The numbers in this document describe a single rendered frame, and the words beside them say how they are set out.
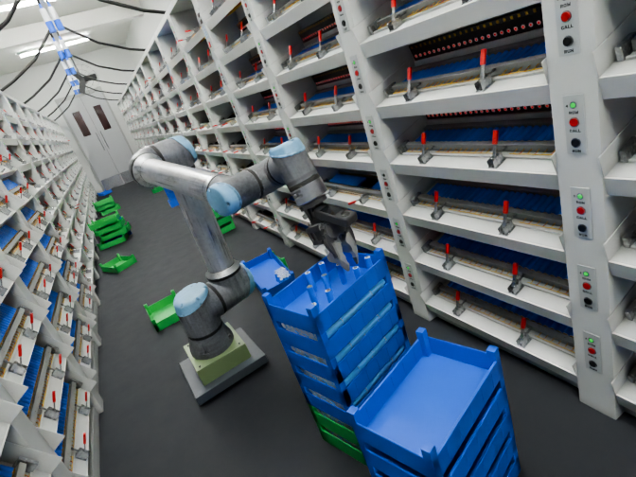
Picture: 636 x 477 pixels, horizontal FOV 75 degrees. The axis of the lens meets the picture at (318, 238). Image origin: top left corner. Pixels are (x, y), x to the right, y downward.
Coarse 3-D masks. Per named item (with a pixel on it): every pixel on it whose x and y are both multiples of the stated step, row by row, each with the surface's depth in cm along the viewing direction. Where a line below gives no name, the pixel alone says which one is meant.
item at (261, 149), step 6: (270, 132) 266; (276, 132) 264; (282, 132) 256; (264, 138) 248; (270, 138) 266; (276, 138) 255; (282, 138) 225; (258, 144) 264; (264, 144) 249; (270, 144) 252; (276, 144) 243; (258, 150) 264; (264, 150) 249; (258, 156) 261; (264, 156) 251
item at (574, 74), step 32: (544, 0) 78; (608, 0) 73; (544, 32) 80; (608, 32) 75; (576, 64) 78; (608, 128) 81; (576, 160) 86; (608, 224) 88; (576, 256) 96; (576, 288) 100; (608, 288) 93; (576, 320) 105; (576, 352) 109; (608, 352) 101; (608, 384) 105
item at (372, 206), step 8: (336, 168) 214; (328, 176) 212; (328, 200) 201; (336, 200) 193; (344, 200) 186; (352, 200) 182; (368, 200) 174; (376, 200) 170; (352, 208) 185; (360, 208) 178; (368, 208) 171; (376, 208) 165; (384, 208) 161; (384, 216) 164
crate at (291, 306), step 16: (384, 256) 115; (320, 272) 126; (336, 272) 127; (352, 272) 124; (368, 272) 111; (384, 272) 116; (288, 288) 117; (304, 288) 122; (320, 288) 121; (336, 288) 118; (352, 288) 107; (368, 288) 111; (272, 304) 112; (288, 304) 118; (304, 304) 115; (320, 304) 113; (336, 304) 103; (352, 304) 107; (288, 320) 108; (304, 320) 102; (320, 320) 99; (336, 320) 103
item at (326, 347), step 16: (384, 288) 116; (368, 304) 112; (384, 304) 117; (272, 320) 114; (352, 320) 108; (368, 320) 112; (288, 336) 112; (304, 336) 106; (320, 336) 100; (336, 336) 104; (352, 336) 108; (320, 352) 104; (336, 352) 104
